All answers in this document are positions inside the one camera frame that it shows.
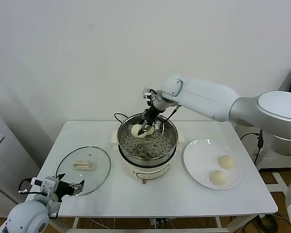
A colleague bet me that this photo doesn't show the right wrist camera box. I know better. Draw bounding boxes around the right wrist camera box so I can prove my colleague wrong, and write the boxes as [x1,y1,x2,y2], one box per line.
[143,88,157,101]

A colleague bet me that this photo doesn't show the white power strip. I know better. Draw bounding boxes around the white power strip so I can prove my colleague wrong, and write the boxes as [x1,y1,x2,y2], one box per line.
[149,218,170,230]

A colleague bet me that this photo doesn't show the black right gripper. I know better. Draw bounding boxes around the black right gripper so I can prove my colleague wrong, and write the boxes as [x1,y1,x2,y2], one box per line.
[138,106,161,135]

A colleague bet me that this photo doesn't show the round glass pot lid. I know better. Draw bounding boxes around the round glass pot lid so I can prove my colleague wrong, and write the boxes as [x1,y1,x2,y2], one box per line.
[56,146,112,196]

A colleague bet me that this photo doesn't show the thin cables under table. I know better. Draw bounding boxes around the thin cables under table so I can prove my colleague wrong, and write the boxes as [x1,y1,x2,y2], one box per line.
[188,218,218,230]
[86,218,117,230]

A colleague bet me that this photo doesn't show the white side desk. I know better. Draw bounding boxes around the white side desk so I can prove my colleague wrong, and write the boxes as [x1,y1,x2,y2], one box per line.
[234,122,291,207]

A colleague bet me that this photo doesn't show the perforated steel steamer basket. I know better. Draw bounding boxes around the perforated steel steamer basket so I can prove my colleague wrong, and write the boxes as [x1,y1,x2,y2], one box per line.
[111,112,185,166]

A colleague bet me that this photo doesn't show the black left wrist camera cable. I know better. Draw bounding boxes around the black left wrist camera cable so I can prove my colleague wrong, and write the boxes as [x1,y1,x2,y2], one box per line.
[18,178,34,195]

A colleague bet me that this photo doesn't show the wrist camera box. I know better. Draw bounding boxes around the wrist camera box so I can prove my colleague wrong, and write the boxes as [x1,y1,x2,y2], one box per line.
[143,88,157,101]
[30,176,59,195]

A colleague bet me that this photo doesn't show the white metal cabinet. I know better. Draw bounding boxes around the white metal cabinet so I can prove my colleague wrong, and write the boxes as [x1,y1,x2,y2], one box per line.
[0,105,41,220]

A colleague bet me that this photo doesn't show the black cooker power cord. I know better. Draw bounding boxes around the black cooker power cord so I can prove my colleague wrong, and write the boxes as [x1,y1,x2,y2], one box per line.
[114,113,129,125]

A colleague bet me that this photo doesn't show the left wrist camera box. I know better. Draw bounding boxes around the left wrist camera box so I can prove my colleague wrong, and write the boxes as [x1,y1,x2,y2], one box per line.
[30,176,59,195]

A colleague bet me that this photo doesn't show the white metal table frame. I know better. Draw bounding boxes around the white metal table frame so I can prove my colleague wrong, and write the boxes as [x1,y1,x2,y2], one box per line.
[38,216,231,233]

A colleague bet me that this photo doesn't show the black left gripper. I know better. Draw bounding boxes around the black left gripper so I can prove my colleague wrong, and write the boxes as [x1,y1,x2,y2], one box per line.
[55,172,86,197]

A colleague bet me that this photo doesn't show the black laptop power adapter cable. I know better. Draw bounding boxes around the black laptop power adapter cable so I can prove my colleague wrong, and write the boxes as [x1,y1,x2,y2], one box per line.
[240,129,264,165]

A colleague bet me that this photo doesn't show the round white plate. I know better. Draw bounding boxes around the round white plate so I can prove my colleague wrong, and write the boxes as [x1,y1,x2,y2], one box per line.
[183,138,243,190]

